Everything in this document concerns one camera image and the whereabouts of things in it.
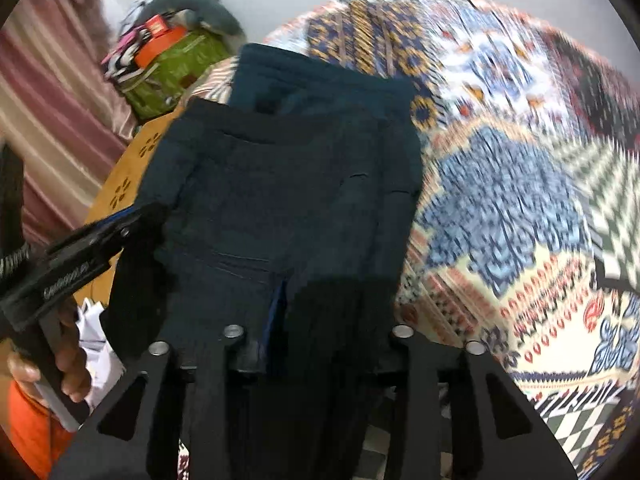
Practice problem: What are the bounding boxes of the green patterned bag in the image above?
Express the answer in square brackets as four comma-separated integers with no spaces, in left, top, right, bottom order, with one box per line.
[115,32,231,122]

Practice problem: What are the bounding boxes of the black pants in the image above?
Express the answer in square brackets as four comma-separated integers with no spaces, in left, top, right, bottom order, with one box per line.
[98,96,426,480]

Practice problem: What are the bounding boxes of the dark teal folded garment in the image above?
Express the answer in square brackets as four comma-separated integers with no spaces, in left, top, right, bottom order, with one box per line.
[228,44,416,122]

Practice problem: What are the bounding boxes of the grey plush toy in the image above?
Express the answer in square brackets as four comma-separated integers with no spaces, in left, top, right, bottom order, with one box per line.
[134,0,243,36]

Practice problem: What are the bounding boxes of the wooden board with paw cutouts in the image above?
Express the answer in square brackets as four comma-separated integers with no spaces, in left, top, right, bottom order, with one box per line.
[74,108,182,307]

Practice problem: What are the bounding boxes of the left hand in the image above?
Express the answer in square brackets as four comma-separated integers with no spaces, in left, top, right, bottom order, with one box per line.
[6,298,91,408]

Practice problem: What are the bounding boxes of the striped pink curtain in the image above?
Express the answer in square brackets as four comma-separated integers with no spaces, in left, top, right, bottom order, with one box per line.
[1,0,137,246]

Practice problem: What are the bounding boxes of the patchwork patterned bedspread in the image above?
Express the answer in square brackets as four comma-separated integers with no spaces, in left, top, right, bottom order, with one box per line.
[179,0,640,480]

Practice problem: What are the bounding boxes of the orange box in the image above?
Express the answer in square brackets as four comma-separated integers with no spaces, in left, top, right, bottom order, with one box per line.
[134,14,188,68]

